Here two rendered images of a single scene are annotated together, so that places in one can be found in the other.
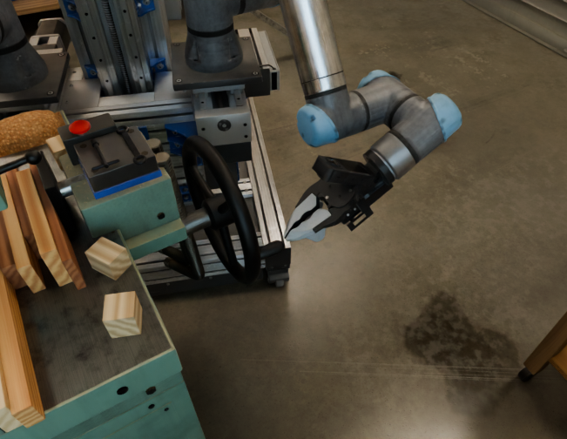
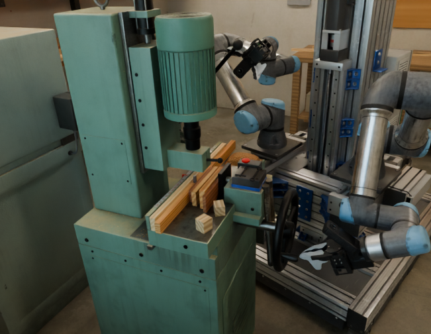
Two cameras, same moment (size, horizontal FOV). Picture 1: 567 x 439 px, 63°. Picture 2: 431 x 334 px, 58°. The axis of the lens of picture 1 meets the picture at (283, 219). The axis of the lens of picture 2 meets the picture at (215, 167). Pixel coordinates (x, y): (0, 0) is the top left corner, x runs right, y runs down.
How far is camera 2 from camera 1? 0.70 m
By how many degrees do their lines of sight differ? 47
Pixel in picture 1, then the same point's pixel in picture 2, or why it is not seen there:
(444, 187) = not seen: outside the picture
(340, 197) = (332, 248)
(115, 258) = (218, 207)
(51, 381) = (171, 227)
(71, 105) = (287, 166)
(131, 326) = (202, 226)
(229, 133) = not seen: hidden behind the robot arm
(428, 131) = (396, 240)
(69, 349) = (183, 224)
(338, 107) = (358, 205)
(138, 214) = (243, 203)
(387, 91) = (398, 213)
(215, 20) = not seen: hidden behind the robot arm
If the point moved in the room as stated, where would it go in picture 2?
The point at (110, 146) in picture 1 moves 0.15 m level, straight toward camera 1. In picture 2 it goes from (249, 171) to (230, 192)
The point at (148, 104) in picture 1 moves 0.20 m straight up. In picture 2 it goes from (320, 180) to (324, 140)
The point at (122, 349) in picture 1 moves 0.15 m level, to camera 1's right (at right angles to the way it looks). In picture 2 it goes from (194, 233) to (224, 259)
